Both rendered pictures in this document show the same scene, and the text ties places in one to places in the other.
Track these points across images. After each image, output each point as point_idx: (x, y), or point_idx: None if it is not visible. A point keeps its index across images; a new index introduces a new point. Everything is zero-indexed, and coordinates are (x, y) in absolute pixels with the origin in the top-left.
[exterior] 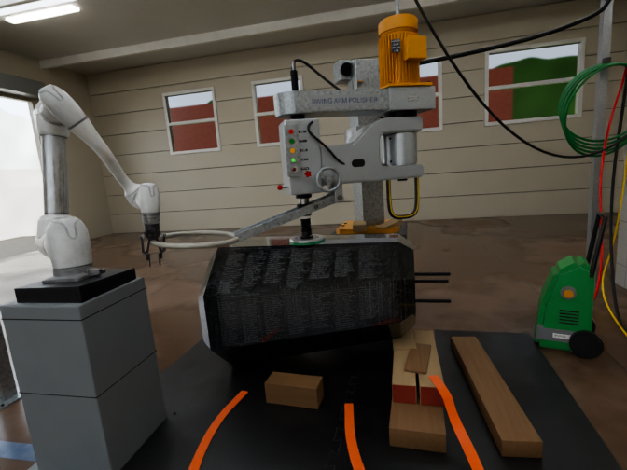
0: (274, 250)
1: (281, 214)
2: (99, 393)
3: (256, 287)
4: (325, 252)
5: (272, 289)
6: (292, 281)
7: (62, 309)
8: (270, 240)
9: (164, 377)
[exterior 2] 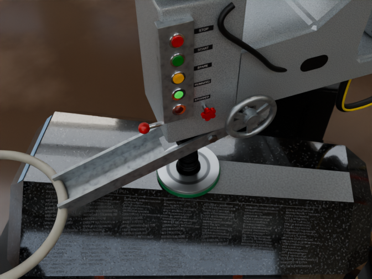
0: (132, 197)
1: (141, 138)
2: None
3: (107, 268)
4: (224, 210)
5: (137, 273)
6: (169, 261)
7: None
8: (115, 144)
9: None
